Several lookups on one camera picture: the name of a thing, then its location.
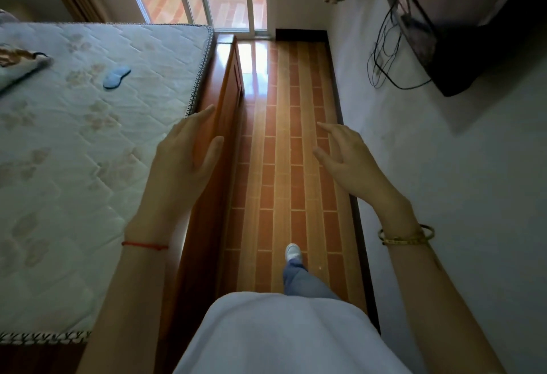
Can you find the person's left hand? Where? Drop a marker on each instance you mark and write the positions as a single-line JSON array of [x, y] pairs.
[[175, 173]]

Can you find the blue eye mask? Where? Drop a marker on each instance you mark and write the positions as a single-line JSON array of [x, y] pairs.
[[115, 78]]

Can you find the person's left thumb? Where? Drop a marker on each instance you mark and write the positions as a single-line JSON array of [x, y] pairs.
[[210, 153]]

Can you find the person's right thumb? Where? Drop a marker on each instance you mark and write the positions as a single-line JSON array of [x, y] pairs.
[[324, 159]]

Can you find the blue jeans leg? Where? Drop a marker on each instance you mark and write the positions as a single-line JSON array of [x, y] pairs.
[[305, 282]]

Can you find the wooden bed frame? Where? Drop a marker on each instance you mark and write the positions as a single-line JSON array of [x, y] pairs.
[[222, 87]]

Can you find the person's right forearm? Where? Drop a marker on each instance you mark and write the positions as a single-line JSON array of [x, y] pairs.
[[436, 301]]

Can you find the gold bangle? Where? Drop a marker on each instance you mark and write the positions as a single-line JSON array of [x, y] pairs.
[[406, 240]]

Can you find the wall-mounted black television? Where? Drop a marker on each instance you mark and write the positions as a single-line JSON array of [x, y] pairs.
[[470, 15]]

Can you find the white shirt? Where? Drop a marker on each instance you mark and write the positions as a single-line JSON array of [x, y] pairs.
[[286, 339]]

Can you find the white shoe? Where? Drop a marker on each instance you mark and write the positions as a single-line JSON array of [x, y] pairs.
[[293, 253]]

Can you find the person's left forearm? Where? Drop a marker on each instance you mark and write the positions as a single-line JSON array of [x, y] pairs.
[[124, 301]]

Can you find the person's right hand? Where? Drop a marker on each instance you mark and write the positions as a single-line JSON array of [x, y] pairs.
[[359, 173]]

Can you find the white quilted mattress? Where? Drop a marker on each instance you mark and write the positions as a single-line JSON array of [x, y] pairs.
[[85, 173]]

